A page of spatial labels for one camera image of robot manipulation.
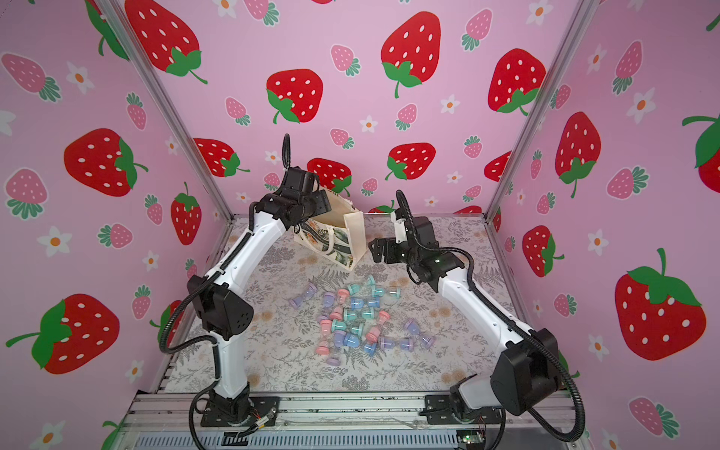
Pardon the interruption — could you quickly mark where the canvas tote bag floral print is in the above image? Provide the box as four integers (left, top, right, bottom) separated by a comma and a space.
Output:
294, 187, 368, 272

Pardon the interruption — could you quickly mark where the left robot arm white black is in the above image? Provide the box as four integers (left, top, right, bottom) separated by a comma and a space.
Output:
187, 167, 331, 424

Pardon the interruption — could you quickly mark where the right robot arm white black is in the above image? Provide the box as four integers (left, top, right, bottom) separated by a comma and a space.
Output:
369, 212, 562, 418

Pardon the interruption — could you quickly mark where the teal hourglass number five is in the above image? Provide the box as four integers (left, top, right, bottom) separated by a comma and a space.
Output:
348, 276, 376, 297

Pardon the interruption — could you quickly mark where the purple hourglass right cluster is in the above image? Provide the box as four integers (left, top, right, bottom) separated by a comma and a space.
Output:
404, 319, 436, 350

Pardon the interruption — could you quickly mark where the blue hourglass front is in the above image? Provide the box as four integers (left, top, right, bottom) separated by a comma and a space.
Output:
363, 342, 377, 356

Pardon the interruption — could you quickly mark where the blue hourglass number thirty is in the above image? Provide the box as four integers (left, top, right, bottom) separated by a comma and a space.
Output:
343, 334, 361, 348

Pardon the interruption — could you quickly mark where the teal hourglass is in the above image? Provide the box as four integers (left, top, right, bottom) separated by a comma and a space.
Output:
331, 320, 347, 333

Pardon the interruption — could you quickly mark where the pink hourglass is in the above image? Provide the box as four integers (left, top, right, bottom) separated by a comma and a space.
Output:
315, 339, 334, 356

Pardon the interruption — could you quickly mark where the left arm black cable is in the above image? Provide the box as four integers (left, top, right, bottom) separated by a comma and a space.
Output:
158, 201, 260, 450

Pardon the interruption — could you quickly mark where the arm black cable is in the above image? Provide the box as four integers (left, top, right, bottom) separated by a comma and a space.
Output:
394, 189, 586, 444
158, 201, 260, 450

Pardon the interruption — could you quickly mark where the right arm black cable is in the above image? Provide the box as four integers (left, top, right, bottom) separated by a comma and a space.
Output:
394, 189, 586, 444

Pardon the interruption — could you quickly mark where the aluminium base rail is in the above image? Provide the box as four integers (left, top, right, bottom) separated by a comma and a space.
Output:
112, 391, 568, 449

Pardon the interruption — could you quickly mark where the left aluminium corner post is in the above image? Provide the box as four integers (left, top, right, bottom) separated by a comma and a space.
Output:
97, 0, 234, 222

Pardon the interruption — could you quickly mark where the aluminium corner frame post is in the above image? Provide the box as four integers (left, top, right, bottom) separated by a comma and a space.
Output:
484, 0, 600, 223

